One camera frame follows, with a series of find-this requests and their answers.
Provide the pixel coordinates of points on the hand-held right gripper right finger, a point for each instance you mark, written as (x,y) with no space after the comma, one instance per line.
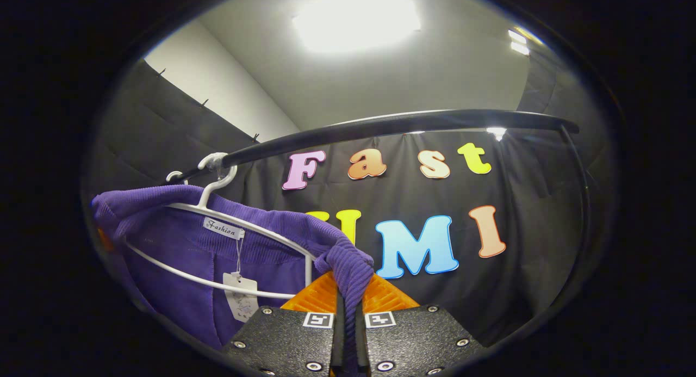
(413,339)

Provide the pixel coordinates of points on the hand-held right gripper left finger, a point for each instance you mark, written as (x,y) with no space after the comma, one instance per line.
(293,339)

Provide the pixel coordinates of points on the white clothes hanger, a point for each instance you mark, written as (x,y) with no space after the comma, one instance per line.
(173,174)
(213,159)

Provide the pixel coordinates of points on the black clothes rack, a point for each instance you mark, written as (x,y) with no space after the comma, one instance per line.
(380,125)

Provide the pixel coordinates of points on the white garment hang tag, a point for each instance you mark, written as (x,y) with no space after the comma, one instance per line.
(239,295)

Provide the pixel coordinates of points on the black backdrop cloth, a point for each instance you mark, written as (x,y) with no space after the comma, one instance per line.
(516,290)

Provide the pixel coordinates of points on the large ceiling light panel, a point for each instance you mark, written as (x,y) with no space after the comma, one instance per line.
(356,20)

